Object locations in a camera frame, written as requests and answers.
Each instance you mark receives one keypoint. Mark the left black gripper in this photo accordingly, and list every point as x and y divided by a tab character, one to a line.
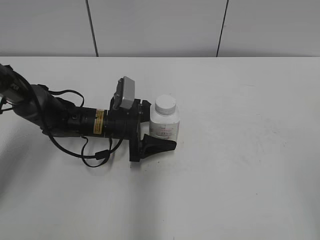
123	124

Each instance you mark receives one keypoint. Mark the white meinianda bottle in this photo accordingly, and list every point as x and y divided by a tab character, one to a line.
165	127

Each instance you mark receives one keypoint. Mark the white bottle cap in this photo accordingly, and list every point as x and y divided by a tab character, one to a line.
165	105

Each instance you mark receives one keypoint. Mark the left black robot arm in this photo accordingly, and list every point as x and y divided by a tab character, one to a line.
60	118

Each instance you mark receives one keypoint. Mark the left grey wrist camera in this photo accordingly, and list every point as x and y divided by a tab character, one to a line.
125	94

